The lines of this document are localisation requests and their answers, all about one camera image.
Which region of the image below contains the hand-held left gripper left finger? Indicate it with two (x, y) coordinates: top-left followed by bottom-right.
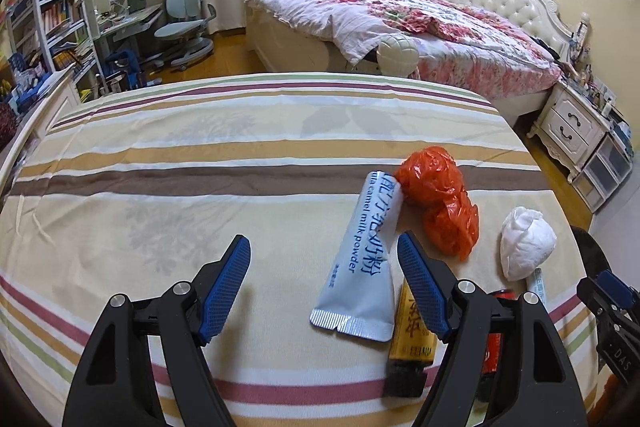
(62, 234), (251, 427)

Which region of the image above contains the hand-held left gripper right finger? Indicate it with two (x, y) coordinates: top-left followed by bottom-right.
(396, 231), (588, 427)

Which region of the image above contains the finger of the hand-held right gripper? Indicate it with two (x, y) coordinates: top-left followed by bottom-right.
(597, 269), (640, 308)
(576, 276), (618, 325)

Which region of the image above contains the black lined trash bin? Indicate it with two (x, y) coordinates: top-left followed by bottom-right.
(570, 227), (613, 288)

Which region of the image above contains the gold tube with black cap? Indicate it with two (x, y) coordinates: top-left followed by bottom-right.
(382, 279), (438, 400)

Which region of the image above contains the light blue powder sachet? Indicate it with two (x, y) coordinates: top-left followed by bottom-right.
(309, 171), (403, 343)
(527, 268), (548, 305)

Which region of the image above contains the white paper ball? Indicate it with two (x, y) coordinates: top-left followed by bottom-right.
(500, 207), (557, 282)

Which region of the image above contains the red tube with black cap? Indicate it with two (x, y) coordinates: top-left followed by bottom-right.
(475, 288), (516, 403)

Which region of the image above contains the red-orange plastic bag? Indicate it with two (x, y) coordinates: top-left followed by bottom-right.
(395, 146), (480, 263)

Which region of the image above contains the striped bedsheet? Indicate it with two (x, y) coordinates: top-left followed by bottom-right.
(0, 72), (601, 427)

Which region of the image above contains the clear plastic drawer unit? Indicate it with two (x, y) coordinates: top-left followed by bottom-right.
(570, 134), (636, 214)

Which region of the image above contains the white two-drawer nightstand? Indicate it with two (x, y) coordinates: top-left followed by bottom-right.
(527, 79), (613, 180)

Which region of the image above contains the nightstand clutter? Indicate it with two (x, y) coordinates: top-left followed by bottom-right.
(560, 57), (631, 118)

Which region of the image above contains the white quilted pouf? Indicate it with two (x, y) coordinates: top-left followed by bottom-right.
(377, 33), (420, 78)

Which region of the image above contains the black cloth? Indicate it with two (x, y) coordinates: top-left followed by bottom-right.
(537, 38), (563, 60)

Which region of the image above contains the white wooden furniture panel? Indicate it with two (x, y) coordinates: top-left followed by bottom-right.
(0, 69), (83, 188)

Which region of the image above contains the blue-grey ergonomic chair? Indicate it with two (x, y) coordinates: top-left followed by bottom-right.
(154, 0), (217, 72)

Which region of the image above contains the grey study desk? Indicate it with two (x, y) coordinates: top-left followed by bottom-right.
(92, 2), (163, 72)

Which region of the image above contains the pink floral quilt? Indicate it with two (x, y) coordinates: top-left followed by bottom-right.
(247, 0), (563, 100)

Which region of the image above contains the white tufted headboard bed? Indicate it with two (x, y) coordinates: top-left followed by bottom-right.
(245, 0), (576, 122)

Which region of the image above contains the white bookshelf with books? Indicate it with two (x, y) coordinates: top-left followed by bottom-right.
(0, 0), (101, 108)

